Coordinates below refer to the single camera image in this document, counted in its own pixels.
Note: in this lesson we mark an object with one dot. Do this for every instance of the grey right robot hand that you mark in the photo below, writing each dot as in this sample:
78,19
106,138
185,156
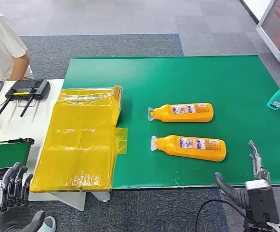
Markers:
232,192

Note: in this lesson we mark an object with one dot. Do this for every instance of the pale rounded object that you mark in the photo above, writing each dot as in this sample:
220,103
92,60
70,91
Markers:
48,225

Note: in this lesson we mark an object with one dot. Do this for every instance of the white framed red sign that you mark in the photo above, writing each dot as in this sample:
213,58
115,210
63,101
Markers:
278,28

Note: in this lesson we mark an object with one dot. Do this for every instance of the green table mat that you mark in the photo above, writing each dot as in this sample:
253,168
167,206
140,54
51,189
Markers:
202,80

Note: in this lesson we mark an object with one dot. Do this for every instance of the black remote controller with antennas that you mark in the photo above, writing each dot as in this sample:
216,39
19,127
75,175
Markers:
27,88

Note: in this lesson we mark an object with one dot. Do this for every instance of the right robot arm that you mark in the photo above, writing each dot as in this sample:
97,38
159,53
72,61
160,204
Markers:
262,228

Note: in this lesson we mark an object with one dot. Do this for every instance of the yellow plastic bag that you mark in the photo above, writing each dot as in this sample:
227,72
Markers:
79,144

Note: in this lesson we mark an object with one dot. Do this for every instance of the white table base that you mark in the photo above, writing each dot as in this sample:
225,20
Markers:
72,200

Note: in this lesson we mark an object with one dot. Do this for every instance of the person's forearm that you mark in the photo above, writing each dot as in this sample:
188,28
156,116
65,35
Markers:
20,67

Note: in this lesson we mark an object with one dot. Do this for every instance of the person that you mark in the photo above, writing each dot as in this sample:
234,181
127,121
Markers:
0,41

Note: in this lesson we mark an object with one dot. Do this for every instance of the orange bottle clear cap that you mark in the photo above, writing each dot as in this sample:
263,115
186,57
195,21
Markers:
183,113

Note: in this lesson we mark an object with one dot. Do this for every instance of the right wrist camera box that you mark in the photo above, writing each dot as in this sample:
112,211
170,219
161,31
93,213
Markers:
262,201

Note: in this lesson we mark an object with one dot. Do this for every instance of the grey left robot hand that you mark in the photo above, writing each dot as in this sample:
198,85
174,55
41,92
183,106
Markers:
12,205

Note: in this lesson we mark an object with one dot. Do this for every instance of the small green belt conveyor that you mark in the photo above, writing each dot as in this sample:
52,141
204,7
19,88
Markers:
4,155

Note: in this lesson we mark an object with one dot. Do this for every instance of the orange bottle white cap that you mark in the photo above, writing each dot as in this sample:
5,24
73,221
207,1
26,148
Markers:
190,149

